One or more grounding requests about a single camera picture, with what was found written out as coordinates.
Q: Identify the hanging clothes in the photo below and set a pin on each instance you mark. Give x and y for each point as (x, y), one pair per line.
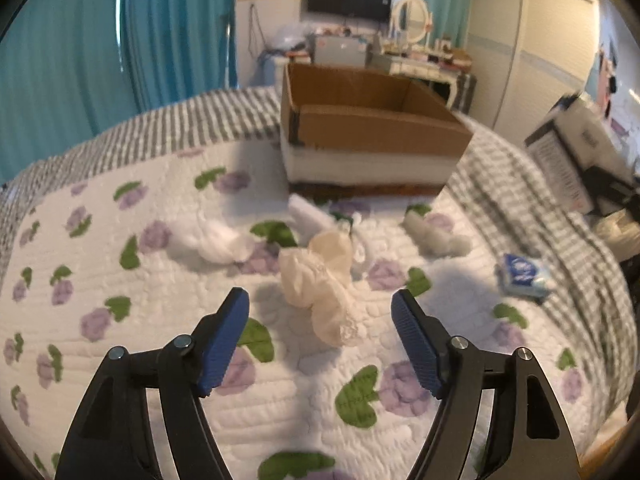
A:
(618, 103)

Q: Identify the silver mini fridge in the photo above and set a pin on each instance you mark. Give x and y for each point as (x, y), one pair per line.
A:
(340, 51)

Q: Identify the cream louvered wardrobe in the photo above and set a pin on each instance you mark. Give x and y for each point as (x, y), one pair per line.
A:
(526, 54)

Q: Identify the white dressing table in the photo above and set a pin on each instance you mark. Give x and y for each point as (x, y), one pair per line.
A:
(428, 71)

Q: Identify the grey checked bedsheet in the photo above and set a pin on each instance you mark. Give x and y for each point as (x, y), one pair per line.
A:
(508, 197)

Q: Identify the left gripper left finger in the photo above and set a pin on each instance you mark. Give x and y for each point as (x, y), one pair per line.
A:
(110, 436)

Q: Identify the cardboard box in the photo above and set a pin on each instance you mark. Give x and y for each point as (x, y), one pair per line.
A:
(349, 132)

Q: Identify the floral white quilt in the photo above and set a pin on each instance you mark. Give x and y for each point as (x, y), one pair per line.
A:
(97, 267)

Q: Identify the clear plastic bag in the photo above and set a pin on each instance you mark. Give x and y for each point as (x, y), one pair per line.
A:
(293, 37)

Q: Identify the white green sock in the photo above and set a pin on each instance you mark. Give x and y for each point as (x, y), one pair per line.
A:
(310, 220)

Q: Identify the teal curtain middle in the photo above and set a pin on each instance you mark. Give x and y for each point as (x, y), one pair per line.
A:
(175, 49)

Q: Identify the oval vanity mirror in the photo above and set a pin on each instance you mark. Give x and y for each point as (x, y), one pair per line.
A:
(411, 22)

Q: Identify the cream sock bundle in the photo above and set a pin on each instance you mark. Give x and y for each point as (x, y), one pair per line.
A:
(318, 278)

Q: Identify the white knotted sock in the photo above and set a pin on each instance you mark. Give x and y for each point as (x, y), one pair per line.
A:
(213, 240)
(433, 234)

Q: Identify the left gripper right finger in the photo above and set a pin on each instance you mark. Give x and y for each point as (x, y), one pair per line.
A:
(528, 437)

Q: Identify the tissue packet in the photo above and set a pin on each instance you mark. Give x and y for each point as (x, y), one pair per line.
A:
(524, 277)

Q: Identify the teal curtain left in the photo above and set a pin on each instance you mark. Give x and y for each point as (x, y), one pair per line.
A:
(62, 80)

